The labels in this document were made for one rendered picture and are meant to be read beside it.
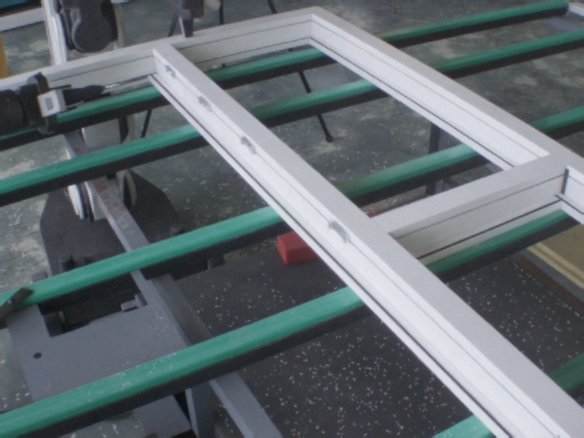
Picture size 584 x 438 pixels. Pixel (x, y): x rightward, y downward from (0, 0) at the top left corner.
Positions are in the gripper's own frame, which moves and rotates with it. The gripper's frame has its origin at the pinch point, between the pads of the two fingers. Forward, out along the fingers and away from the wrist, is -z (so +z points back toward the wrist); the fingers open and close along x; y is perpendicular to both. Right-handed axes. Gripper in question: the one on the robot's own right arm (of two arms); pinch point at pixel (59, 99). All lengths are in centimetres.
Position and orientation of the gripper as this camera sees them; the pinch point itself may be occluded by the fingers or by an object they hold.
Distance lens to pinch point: 156.9
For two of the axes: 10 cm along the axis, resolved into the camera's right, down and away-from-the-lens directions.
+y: -6.9, 0.9, 7.1
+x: -2.6, -9.6, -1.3
